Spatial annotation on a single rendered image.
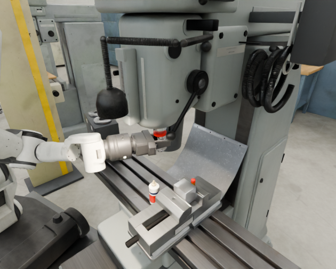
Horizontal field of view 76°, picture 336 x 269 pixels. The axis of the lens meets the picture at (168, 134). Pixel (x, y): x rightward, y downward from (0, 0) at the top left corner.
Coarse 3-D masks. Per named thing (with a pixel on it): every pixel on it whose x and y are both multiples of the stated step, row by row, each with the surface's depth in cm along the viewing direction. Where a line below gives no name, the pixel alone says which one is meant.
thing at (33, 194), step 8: (32, 192) 170; (40, 200) 162; (48, 200) 162; (56, 208) 156; (96, 232) 138; (80, 240) 133; (88, 240) 133; (96, 240) 133; (72, 248) 129; (80, 248) 129; (64, 256) 124; (72, 256) 124; (56, 264) 120
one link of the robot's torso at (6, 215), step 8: (8, 168) 97; (0, 184) 100; (8, 184) 100; (16, 184) 103; (0, 192) 102; (8, 192) 101; (0, 200) 106; (8, 200) 106; (0, 208) 109; (8, 208) 110; (16, 208) 116; (0, 216) 106; (8, 216) 110; (16, 216) 115; (0, 224) 108; (8, 224) 113; (0, 232) 111
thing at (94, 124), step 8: (96, 112) 117; (88, 120) 111; (96, 120) 107; (104, 120) 107; (112, 120) 110; (88, 128) 118; (96, 128) 102; (104, 128) 104; (112, 128) 106; (104, 136) 106
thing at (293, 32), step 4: (300, 4) 53; (300, 8) 54; (296, 12) 54; (296, 16) 55; (296, 20) 55; (292, 24) 56; (296, 24) 56; (292, 28) 56; (296, 28) 58; (292, 32) 57; (296, 32) 59; (292, 36) 58; (288, 44) 59; (284, 64) 63; (292, 64) 66; (284, 68) 64; (284, 72) 65; (288, 72) 66
